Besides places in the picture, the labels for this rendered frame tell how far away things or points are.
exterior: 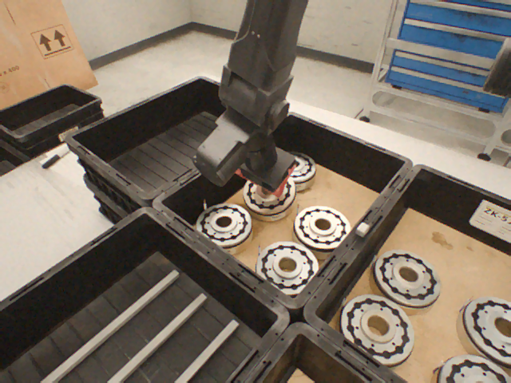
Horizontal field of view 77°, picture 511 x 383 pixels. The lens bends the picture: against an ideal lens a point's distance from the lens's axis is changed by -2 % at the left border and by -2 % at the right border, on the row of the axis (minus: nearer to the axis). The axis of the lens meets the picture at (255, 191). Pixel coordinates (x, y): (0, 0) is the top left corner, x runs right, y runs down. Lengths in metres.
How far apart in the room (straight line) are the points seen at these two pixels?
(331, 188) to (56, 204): 0.71
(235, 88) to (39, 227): 0.69
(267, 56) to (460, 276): 0.49
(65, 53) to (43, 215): 2.43
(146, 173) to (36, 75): 2.47
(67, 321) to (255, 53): 0.48
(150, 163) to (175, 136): 0.12
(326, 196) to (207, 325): 0.36
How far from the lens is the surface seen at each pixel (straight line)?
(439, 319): 0.61
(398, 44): 2.39
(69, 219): 0.95
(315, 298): 0.45
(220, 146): 0.43
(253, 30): 0.36
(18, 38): 3.18
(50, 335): 0.61
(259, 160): 0.51
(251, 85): 0.41
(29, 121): 1.91
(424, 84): 2.47
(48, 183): 1.09
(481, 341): 0.58
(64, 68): 3.28
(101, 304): 0.60
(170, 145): 0.87
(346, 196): 0.72
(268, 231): 0.63
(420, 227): 0.71
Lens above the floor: 1.32
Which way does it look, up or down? 43 degrees down
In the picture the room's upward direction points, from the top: straight up
